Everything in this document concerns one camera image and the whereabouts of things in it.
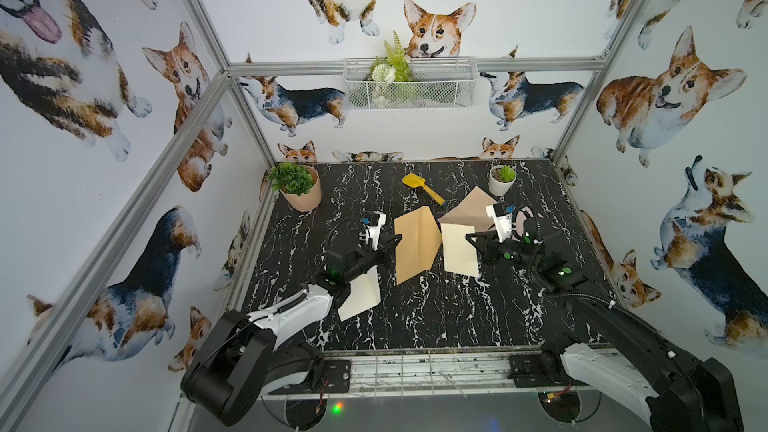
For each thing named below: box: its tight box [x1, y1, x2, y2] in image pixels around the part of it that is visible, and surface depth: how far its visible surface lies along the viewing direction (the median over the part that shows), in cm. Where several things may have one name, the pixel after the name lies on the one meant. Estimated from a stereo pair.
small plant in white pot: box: [488, 165, 517, 196], surface depth 107 cm
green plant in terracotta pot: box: [268, 162, 322, 212], surface depth 97 cm
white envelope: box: [337, 265, 381, 322], surface depth 88 cm
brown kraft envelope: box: [394, 206, 442, 286], surface depth 87 cm
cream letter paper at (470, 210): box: [437, 186, 497, 232], surface depth 108 cm
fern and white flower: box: [370, 30, 414, 107], surface depth 85 cm
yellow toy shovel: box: [402, 173, 446, 206], surface depth 115 cm
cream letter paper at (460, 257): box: [441, 223, 479, 278], surface depth 80 cm
